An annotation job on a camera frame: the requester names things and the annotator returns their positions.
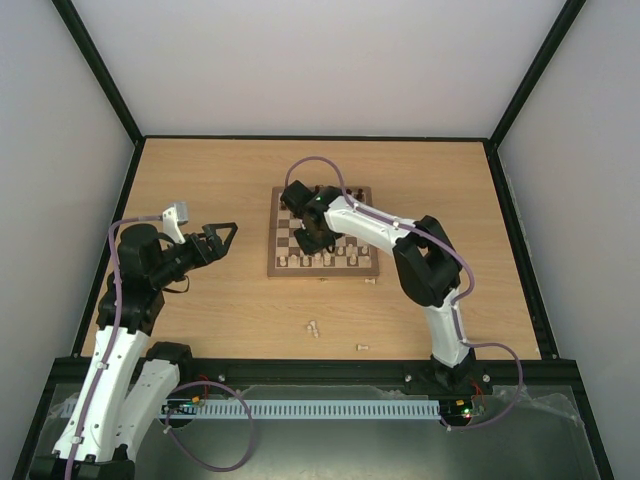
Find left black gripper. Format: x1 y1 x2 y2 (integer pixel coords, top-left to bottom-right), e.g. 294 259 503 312
153 222 239 287

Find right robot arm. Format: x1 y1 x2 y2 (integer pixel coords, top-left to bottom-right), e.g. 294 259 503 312
280 181 475 392

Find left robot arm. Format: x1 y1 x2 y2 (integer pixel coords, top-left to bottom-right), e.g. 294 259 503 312
28 216 238 479

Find light pieces on board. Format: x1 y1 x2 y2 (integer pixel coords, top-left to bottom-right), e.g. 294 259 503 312
274 243 375 269

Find dark chess pieces row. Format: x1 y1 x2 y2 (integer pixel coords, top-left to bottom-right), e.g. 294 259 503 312
278 184 369 210

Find wooden chessboard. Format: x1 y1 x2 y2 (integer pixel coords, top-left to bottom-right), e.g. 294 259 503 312
267 186 380 278

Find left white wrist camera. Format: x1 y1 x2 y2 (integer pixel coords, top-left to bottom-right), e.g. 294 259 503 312
162 202 189 244

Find light blue cable duct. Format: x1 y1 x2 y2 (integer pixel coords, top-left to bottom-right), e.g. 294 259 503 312
171 400 441 421

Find black aluminium rail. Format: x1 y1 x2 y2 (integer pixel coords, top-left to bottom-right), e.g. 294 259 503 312
45 357 585 396

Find black frame post left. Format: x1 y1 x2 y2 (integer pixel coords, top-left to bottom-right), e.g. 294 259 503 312
51 0 144 144

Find black frame post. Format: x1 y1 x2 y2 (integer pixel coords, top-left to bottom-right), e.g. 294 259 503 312
490 0 586 148
51 0 144 144

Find black frame post right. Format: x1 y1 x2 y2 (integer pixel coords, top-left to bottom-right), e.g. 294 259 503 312
490 0 586 148

